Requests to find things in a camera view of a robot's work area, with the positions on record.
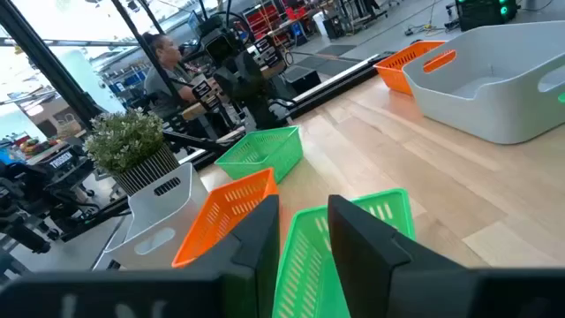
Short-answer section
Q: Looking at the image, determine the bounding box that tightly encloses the black computer with green lights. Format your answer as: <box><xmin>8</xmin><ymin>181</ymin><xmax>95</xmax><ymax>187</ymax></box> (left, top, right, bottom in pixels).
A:
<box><xmin>454</xmin><ymin>0</ymin><xmax>520</xmax><ymax>32</ymax></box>

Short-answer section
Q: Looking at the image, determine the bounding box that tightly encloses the potted artificial green plant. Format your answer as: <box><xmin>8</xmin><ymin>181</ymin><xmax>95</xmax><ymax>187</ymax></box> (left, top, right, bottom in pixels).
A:
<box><xmin>83</xmin><ymin>108</ymin><xmax>181</xmax><ymax>197</ymax></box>

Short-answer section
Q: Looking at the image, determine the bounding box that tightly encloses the green plastic slotted basket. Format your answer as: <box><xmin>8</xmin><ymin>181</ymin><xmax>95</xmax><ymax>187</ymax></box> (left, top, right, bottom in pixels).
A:
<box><xmin>272</xmin><ymin>188</ymin><xmax>416</xmax><ymax>318</ymax></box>
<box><xmin>215</xmin><ymin>125</ymin><xmax>305</xmax><ymax>185</ymax></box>

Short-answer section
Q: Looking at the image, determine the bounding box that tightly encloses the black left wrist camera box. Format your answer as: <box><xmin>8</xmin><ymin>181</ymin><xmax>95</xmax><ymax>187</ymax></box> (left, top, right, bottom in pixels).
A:
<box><xmin>201</xmin><ymin>26</ymin><xmax>240</xmax><ymax>67</ymax></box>

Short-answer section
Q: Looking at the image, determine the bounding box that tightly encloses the orange plastic slotted basket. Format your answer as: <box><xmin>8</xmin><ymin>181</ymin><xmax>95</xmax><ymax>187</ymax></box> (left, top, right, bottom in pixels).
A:
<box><xmin>171</xmin><ymin>167</ymin><xmax>279</xmax><ymax>269</ymax></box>
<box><xmin>373</xmin><ymin>40</ymin><xmax>458</xmax><ymax>96</ymax></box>

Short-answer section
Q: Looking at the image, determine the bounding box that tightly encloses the red storage bin rack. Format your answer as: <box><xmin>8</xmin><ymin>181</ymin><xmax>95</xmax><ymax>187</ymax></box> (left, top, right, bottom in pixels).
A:
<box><xmin>242</xmin><ymin>0</ymin><xmax>310</xmax><ymax>45</ymax></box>

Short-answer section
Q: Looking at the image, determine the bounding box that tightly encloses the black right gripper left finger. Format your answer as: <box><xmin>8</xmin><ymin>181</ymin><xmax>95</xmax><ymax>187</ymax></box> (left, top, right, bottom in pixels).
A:
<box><xmin>0</xmin><ymin>193</ymin><xmax>281</xmax><ymax>318</ymax></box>

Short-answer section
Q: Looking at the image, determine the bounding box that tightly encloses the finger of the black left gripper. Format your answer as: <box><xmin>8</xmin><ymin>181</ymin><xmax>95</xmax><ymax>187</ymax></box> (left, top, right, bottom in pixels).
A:
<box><xmin>252</xmin><ymin>34</ymin><xmax>287</xmax><ymax>72</ymax></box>
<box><xmin>192</xmin><ymin>79</ymin><xmax>222</xmax><ymax>114</ymax></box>

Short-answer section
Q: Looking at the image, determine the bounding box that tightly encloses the black rig frame beam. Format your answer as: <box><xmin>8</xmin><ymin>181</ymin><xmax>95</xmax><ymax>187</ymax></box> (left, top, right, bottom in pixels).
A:
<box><xmin>0</xmin><ymin>0</ymin><xmax>105</xmax><ymax>129</ymax></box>

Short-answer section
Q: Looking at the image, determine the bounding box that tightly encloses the person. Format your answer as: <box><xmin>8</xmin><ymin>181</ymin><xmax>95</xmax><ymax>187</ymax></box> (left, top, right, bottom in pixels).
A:
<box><xmin>143</xmin><ymin>33</ymin><xmax>208</xmax><ymax>120</ymax></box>

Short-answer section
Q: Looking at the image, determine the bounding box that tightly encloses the grey plastic storage bin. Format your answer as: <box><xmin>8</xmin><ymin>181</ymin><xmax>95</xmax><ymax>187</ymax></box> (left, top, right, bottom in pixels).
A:
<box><xmin>402</xmin><ymin>20</ymin><xmax>565</xmax><ymax>146</ymax></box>
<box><xmin>92</xmin><ymin>162</ymin><xmax>208</xmax><ymax>271</ymax></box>

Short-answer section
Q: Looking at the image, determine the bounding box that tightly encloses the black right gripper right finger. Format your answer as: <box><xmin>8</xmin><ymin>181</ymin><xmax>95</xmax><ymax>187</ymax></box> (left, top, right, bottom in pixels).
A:
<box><xmin>327</xmin><ymin>194</ymin><xmax>565</xmax><ymax>318</ymax></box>

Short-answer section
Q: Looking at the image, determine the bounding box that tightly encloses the black floor box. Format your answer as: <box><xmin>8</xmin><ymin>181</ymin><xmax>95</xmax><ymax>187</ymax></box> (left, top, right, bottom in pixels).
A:
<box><xmin>282</xmin><ymin>65</ymin><xmax>322</xmax><ymax>96</ymax></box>

